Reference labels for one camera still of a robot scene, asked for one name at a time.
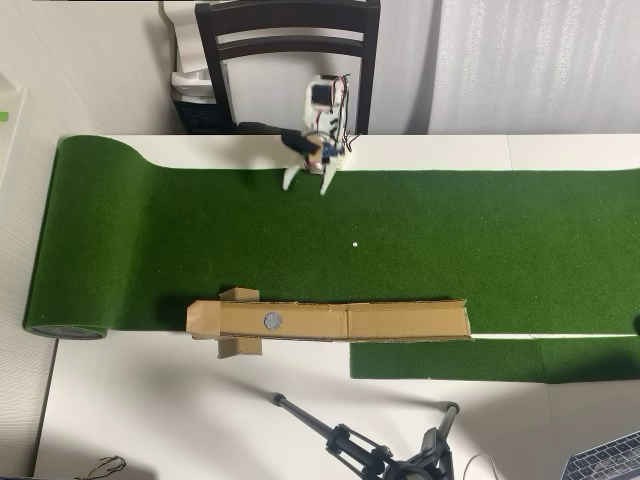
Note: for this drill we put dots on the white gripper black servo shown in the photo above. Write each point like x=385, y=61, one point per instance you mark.
x=314, y=163

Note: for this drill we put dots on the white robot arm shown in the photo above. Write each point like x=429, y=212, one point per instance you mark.
x=315, y=112

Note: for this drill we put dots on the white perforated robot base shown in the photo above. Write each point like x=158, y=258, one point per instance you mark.
x=344, y=159

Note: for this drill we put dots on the round gray mark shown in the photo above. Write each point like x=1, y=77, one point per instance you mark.
x=273, y=320

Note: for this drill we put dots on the dark printed box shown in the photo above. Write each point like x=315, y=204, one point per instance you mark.
x=197, y=117

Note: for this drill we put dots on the dark wooden chair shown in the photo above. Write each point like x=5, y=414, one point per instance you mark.
x=285, y=48

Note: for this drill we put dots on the long cardboard ramp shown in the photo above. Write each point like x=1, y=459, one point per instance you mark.
x=400, y=322

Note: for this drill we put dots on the long green turf mat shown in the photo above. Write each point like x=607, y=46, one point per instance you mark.
x=150, y=240

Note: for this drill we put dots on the white foam packaging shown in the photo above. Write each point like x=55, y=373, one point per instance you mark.
x=187, y=40

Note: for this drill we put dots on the short green turf strip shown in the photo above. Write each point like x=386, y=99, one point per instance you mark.
x=450, y=360

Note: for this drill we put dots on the white curtain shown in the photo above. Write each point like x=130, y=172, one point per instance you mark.
x=535, y=65

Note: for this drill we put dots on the white plastic tray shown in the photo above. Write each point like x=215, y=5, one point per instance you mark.
x=17, y=140

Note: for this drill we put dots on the laptop computer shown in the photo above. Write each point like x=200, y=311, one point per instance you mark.
x=605, y=460

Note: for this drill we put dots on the wrist camera board cardboard mount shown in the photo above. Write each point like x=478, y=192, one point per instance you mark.
x=327, y=150

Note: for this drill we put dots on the black camera tripod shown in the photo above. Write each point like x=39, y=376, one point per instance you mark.
x=350, y=445

